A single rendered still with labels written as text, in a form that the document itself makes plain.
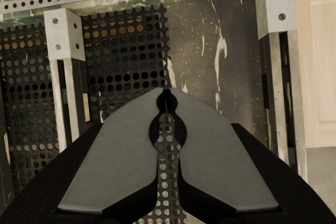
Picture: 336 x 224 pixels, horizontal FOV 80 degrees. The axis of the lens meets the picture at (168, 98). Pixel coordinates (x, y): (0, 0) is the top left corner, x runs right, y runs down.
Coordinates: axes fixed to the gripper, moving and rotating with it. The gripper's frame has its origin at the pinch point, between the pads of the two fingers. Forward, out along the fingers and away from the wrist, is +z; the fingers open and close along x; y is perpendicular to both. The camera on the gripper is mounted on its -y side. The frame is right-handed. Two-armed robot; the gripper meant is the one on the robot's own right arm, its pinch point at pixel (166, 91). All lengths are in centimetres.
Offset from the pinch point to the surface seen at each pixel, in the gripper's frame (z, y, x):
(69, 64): 37.7, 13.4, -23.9
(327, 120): 28, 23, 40
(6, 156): 33, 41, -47
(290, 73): 29.6, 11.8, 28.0
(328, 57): 35, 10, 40
